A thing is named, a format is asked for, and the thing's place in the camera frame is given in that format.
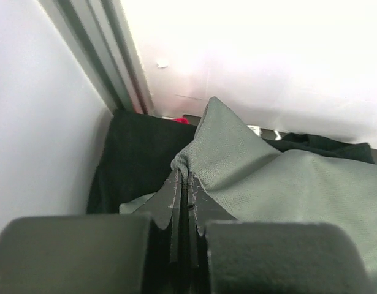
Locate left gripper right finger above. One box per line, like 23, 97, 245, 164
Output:
188, 174, 374, 293

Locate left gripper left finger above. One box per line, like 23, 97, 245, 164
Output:
0, 171, 181, 293

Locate grey t shirt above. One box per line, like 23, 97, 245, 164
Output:
118, 96, 377, 276

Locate folded black t shirt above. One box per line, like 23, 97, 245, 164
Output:
87, 111, 374, 214

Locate pink folded garment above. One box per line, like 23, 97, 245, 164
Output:
173, 117, 190, 124

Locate left aluminium corner post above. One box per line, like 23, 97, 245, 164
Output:
40, 1, 157, 116

